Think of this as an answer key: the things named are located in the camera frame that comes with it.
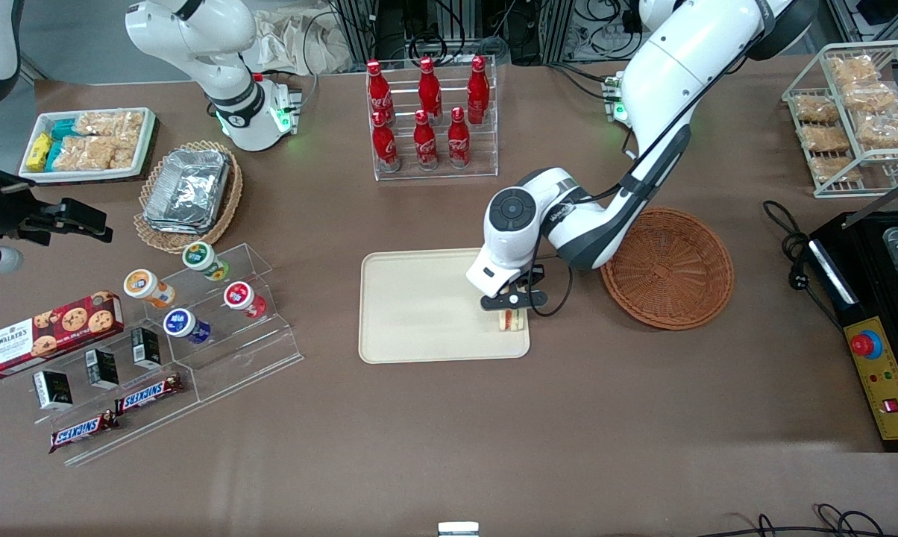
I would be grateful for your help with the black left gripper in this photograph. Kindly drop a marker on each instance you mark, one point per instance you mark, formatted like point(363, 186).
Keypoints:
point(538, 276)

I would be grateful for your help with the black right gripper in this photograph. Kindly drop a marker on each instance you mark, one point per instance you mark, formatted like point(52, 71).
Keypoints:
point(10, 211)

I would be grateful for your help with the triangular sandwich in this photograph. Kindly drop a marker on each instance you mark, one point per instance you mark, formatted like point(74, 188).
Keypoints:
point(512, 321)

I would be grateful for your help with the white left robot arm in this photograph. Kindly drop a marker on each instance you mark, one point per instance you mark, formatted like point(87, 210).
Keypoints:
point(673, 67)

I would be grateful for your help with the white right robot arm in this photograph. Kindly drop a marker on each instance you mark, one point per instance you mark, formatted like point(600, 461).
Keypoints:
point(225, 74)

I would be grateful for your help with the cream plastic tray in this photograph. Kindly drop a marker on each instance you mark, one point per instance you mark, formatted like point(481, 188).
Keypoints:
point(419, 306)

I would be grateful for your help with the white rectangular snack tray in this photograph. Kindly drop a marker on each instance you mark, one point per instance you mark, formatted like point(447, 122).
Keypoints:
point(147, 142)

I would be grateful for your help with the brown round wicker basket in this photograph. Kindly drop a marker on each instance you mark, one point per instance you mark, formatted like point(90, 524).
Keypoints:
point(665, 272)

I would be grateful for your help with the light oval wicker basket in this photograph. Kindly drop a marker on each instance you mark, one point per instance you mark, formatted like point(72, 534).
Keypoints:
point(229, 201)

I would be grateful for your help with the teal snack packet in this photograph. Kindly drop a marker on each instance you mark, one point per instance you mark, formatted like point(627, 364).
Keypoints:
point(54, 155)
point(67, 128)

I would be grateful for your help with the yellow snack packet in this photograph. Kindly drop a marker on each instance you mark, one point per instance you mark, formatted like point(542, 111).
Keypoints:
point(39, 153)

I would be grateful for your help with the clear rice cracker packet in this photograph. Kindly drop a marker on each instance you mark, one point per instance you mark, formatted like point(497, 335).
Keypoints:
point(124, 156)
point(113, 123)
point(83, 153)

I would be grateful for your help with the orange lid yogurt cup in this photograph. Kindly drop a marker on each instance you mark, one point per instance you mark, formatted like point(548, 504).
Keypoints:
point(142, 285)

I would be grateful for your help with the red Walkers cookie box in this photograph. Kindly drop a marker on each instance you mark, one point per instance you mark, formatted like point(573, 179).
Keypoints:
point(46, 335)

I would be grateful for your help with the stack of foil containers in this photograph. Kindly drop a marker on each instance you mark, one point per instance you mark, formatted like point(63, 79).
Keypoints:
point(188, 190)

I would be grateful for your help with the green lid yogurt cup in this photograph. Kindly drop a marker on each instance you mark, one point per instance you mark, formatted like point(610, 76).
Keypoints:
point(199, 257)

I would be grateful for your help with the small black carton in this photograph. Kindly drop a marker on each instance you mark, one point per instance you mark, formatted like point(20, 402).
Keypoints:
point(54, 390)
point(103, 369)
point(147, 348)

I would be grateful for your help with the blue lid yogurt cup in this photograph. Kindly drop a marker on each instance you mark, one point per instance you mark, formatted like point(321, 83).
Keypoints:
point(180, 324)

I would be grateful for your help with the clear acrylic bottle rack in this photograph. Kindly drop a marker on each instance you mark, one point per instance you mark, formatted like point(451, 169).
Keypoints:
point(486, 160)

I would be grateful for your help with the red cola bottle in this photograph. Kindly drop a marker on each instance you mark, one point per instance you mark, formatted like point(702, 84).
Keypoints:
point(429, 86)
point(378, 86)
point(385, 145)
point(425, 145)
point(459, 142)
point(478, 89)

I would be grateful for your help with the Snickers chocolate bar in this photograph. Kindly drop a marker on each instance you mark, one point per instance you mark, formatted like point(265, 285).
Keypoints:
point(149, 394)
point(83, 431)

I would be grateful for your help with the red lid yogurt cup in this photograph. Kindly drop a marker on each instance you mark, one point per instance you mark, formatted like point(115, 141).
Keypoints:
point(239, 296)

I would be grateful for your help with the clear acrylic stepped stand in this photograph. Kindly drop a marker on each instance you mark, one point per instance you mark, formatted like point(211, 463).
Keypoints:
point(240, 358)

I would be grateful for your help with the crumpled beige paper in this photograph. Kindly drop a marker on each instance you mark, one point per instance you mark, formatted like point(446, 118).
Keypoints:
point(292, 41)

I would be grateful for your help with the red emergency stop button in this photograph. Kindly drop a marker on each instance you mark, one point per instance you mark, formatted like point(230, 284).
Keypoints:
point(865, 344)

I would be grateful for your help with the black countertop machine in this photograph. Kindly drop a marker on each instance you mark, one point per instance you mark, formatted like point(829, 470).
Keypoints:
point(867, 291)

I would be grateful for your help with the bagged fried snack packet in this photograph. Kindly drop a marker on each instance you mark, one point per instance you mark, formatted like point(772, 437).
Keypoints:
point(826, 138)
point(889, 130)
point(853, 68)
point(870, 97)
point(835, 168)
point(816, 110)

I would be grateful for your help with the yellow control panel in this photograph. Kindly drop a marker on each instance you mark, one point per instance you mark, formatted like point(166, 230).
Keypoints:
point(893, 388)

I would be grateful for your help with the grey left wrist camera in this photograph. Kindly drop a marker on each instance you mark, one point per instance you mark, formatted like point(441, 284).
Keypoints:
point(512, 299)

